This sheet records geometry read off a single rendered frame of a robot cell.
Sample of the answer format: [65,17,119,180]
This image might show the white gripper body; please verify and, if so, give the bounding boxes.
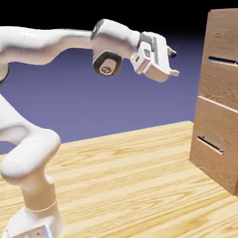
[144,31,172,83]

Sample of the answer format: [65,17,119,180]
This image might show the wooden drawer front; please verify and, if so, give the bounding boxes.
[197,8,238,112]
[189,96,238,197]

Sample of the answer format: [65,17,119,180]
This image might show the wooden cabinet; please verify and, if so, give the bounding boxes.
[189,7,238,197]

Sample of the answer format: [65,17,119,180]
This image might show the dark metal drawer handle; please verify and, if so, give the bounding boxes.
[208,56,238,66]
[197,135,225,156]

